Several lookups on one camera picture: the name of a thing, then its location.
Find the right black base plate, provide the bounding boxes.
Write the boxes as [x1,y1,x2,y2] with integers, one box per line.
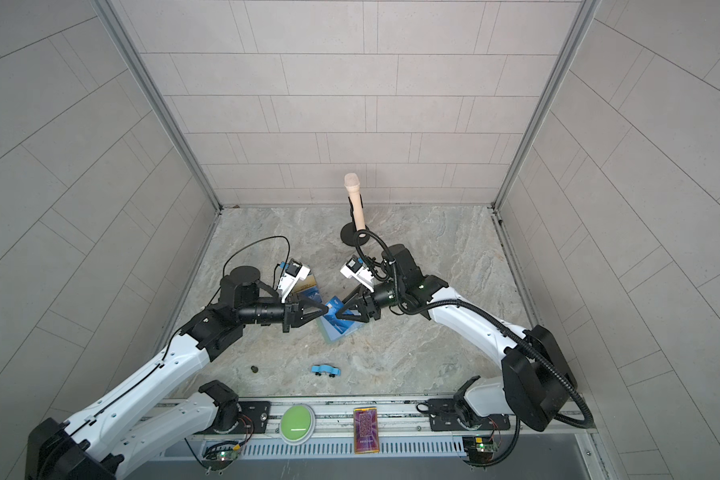
[416,398,511,432]

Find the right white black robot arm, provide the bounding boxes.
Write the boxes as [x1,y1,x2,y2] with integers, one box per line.
[336,244,576,431]

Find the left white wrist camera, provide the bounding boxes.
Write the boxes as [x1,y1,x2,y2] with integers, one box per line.
[276,260,311,303]

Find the right green circuit board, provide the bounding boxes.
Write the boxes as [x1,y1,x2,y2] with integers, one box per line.
[462,436,497,465]

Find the left green circuit board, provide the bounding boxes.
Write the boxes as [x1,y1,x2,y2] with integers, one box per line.
[203,441,242,463]

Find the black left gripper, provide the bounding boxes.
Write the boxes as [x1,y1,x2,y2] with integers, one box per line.
[235,294,326,337]

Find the green round button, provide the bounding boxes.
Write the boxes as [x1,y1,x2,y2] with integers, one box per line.
[279,404,316,446]

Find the green circuit board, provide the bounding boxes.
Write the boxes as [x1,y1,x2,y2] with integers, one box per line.
[203,441,242,463]
[462,436,497,465]

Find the thin black camera cable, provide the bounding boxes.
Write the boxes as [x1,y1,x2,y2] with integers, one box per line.
[206,235,292,301]

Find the blue toy car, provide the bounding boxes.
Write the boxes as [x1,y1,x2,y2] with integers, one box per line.
[310,364,341,378]

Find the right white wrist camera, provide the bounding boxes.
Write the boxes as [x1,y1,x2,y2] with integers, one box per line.
[340,255,375,292]

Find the purple patterned card box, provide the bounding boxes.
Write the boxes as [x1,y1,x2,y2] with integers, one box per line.
[353,407,381,454]

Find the black corrugated cable conduit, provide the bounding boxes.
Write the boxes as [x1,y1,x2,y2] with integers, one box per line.
[353,229,595,468]

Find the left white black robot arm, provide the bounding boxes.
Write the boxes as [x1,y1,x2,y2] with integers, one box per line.
[24,261,328,479]

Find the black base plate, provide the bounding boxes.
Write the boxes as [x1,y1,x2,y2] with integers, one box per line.
[416,398,511,432]
[196,401,272,435]

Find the black round microphone stand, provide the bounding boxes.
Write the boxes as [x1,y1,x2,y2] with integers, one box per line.
[340,200,370,247]

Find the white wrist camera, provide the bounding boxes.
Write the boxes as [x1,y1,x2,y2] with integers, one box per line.
[276,260,311,303]
[340,255,375,292]

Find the beige microphone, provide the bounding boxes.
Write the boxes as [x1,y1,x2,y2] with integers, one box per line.
[344,173,366,230]

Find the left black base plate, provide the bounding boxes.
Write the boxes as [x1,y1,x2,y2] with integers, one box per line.
[196,401,272,435]

